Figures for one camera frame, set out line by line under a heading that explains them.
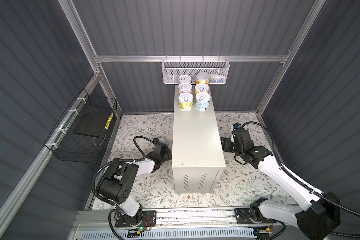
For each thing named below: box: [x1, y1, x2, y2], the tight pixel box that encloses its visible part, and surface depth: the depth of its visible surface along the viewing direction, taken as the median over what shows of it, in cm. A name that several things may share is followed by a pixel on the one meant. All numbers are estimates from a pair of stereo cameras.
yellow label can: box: [178, 92, 194, 112], surface depth 74 cm
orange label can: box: [196, 72, 210, 86], surface depth 81 cm
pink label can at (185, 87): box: [178, 82, 193, 94], surface depth 79 cm
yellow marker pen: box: [104, 112, 114, 130], surface depth 81 cm
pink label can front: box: [178, 74, 192, 83], surface depth 84 cm
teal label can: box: [195, 92, 211, 112], surface depth 74 cm
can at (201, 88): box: [195, 83, 210, 93], surface depth 78 cm
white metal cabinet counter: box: [172, 85, 226, 194], surface depth 63 cm
